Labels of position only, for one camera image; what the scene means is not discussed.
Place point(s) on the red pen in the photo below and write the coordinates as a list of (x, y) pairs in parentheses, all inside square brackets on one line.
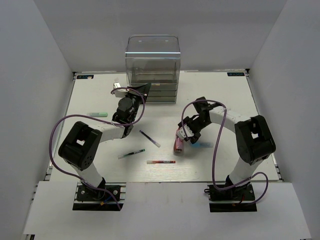
[(151, 162)]

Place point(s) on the clear organizer lid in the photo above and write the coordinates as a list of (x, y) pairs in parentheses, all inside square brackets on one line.
[(153, 46)]

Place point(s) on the blue eraser case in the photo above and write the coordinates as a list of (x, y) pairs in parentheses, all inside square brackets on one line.
[(202, 145)]

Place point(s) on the green highlighter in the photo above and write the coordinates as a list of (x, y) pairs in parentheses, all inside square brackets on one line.
[(97, 114)]

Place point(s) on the pink glue bottle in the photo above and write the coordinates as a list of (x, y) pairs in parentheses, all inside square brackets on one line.
[(178, 147)]

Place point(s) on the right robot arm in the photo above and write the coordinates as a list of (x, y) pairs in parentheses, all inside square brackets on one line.
[(254, 140)]

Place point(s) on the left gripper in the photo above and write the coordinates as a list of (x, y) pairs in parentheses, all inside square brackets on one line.
[(144, 89)]

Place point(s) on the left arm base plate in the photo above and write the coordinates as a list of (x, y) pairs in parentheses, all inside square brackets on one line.
[(86, 199)]

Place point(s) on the green pen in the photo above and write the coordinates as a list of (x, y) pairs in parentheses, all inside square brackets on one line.
[(131, 153)]

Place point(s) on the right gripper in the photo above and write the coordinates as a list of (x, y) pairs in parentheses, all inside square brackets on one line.
[(197, 134)]

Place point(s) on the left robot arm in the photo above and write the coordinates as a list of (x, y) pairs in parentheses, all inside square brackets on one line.
[(79, 147)]

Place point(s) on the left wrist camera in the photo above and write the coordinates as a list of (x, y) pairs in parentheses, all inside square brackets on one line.
[(118, 91)]

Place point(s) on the purple pen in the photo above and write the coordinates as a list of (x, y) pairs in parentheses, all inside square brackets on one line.
[(150, 139)]

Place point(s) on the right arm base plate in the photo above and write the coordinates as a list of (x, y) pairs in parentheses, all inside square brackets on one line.
[(235, 200)]

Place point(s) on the clear drawer organizer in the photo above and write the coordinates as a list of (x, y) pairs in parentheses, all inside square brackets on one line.
[(162, 73)]

